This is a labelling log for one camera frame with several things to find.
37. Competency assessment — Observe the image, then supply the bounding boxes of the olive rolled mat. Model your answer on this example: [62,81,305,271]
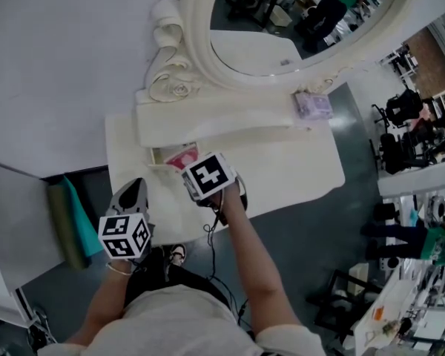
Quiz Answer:
[46,183,90,270]

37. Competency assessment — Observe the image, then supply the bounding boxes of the white shelf unit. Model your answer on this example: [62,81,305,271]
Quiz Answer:
[0,157,66,326]

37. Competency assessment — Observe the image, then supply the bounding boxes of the gold bracelet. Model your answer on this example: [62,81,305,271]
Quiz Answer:
[106,261,134,277]

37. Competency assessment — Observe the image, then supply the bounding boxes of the black cable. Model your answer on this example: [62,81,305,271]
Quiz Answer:
[202,198,254,330]

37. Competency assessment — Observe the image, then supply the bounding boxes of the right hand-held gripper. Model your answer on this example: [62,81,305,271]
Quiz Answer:
[180,152,250,214]

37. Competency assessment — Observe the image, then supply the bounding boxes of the red pink packet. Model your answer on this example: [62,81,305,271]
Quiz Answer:
[164,148,201,172]

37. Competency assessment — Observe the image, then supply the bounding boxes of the small white drawer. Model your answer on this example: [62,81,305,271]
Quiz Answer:
[148,142,203,172]

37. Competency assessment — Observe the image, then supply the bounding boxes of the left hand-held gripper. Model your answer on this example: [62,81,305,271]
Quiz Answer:
[98,177,156,261]

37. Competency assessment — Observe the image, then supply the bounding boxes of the white dressing table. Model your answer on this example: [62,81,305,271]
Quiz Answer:
[104,0,431,244]

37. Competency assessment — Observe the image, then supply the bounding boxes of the person's left forearm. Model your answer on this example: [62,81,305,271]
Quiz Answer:
[65,261,135,348]

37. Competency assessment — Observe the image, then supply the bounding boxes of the black bin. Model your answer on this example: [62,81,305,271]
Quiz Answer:
[372,202,398,223]

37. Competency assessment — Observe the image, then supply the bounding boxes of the person's right shoe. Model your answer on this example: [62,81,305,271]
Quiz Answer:
[165,243,188,274]

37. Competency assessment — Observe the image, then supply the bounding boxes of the teal rolled mat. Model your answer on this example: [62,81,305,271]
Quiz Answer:
[62,175,107,258]

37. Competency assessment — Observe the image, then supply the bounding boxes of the purple wrapped packet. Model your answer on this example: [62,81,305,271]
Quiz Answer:
[291,91,334,122]

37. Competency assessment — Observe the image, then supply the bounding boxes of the black metal stool frame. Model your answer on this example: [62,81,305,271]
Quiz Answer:
[306,268,383,337]

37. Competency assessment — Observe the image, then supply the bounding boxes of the oval white-framed mirror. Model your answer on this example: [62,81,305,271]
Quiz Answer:
[179,0,431,96]

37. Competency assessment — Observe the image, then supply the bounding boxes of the person's white shirt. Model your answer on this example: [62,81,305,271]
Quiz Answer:
[36,283,324,356]

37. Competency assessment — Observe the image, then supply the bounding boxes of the white table black legs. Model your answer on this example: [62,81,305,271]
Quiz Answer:
[350,257,445,356]

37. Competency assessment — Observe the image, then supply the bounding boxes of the black office chair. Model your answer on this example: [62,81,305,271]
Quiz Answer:
[370,89,426,128]
[370,131,445,176]

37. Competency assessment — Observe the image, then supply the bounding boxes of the person's right forearm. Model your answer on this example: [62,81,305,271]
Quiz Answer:
[207,189,312,341]

